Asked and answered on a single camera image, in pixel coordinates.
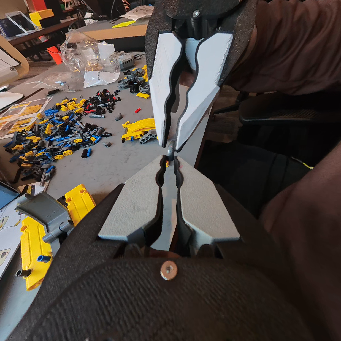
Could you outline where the sticker sheet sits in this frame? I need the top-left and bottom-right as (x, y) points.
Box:
(0, 96), (53, 140)

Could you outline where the grey motor block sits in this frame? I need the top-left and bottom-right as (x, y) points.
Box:
(118, 52), (135, 69)

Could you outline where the grey desk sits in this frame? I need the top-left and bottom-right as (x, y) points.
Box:
(0, 51), (211, 299)

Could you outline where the white stand base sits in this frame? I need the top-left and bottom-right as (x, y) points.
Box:
(0, 91), (24, 112)

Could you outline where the clear plastic bag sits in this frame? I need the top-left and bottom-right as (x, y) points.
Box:
(32, 31), (115, 91)

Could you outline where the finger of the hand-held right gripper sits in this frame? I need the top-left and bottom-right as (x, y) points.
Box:
(174, 31), (234, 152)
(148, 32), (185, 148)

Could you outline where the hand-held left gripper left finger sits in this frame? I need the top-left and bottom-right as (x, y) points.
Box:
(98, 155), (166, 244)

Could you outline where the pile of small brick parts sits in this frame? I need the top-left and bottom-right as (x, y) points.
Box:
(4, 88), (123, 184)

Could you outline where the person in brown shirt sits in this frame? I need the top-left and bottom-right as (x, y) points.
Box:
(259, 141), (341, 341)

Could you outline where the instruction booklet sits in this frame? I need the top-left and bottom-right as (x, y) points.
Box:
(0, 200), (27, 280)

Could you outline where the person's right forearm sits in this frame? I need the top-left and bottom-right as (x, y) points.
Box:
(224, 0), (341, 95)

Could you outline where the black office chair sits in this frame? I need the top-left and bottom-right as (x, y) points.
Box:
(237, 91), (341, 166)

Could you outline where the pile of wheels and tires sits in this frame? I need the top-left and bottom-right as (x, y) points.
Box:
(118, 65), (151, 95)

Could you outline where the blue cardboard kit box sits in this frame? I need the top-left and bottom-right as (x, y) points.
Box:
(0, 181), (22, 210)

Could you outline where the wooden side table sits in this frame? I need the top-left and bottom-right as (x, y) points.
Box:
(64, 16), (152, 54)

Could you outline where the yellow curved brick assembly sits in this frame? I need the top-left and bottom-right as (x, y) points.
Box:
(122, 118), (159, 144)

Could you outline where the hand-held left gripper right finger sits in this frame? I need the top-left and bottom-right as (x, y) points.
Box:
(174, 156), (241, 250)

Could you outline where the yellow and black brick assembly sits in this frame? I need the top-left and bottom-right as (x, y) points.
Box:
(15, 184), (97, 291)

